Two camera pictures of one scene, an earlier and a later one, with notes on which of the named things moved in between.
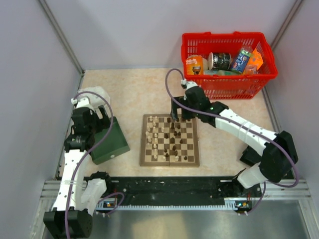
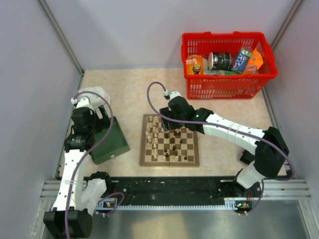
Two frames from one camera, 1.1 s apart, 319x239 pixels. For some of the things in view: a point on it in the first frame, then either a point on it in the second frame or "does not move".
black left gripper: x=103 y=123 does not move
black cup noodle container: x=220 y=60 does not move
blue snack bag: x=241 y=60 does not move
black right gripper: x=174 y=112 to x=165 y=125
